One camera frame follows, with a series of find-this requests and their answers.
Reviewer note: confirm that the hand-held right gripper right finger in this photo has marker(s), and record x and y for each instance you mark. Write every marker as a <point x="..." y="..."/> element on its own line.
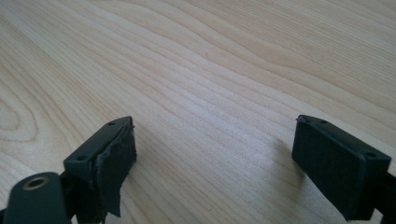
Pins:
<point x="336" y="165"/>

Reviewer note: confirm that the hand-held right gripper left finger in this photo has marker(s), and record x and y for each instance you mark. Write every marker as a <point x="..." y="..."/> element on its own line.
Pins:
<point x="102" y="161"/>

